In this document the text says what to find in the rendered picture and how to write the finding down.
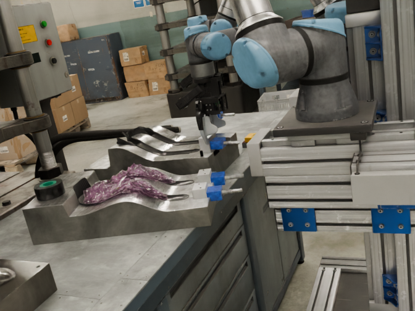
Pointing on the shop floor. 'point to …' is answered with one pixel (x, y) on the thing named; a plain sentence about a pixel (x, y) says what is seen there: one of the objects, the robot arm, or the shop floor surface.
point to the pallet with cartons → (70, 109)
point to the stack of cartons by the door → (143, 73)
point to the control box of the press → (41, 58)
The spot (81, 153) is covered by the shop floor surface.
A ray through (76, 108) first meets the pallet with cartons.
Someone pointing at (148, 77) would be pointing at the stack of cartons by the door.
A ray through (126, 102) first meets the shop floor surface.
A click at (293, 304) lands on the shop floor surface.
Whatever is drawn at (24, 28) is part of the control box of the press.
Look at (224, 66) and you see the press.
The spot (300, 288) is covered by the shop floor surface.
